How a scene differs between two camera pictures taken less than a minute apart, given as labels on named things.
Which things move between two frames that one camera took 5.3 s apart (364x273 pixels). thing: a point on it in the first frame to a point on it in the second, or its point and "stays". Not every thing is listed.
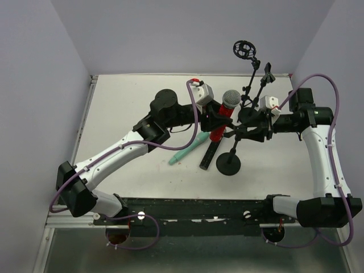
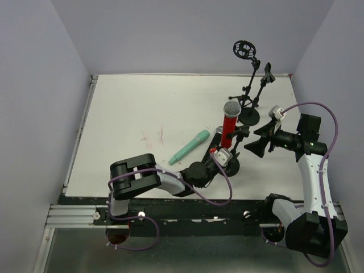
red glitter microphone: (231, 99) to (231, 110)
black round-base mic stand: (229, 163) stays
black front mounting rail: (194, 217) stays
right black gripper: (269, 127) to (271, 137)
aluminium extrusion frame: (63, 218) stays
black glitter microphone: (209, 155) stays
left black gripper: (205, 120) to (231, 147)
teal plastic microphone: (199, 140) stays
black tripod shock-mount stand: (246, 50) stays
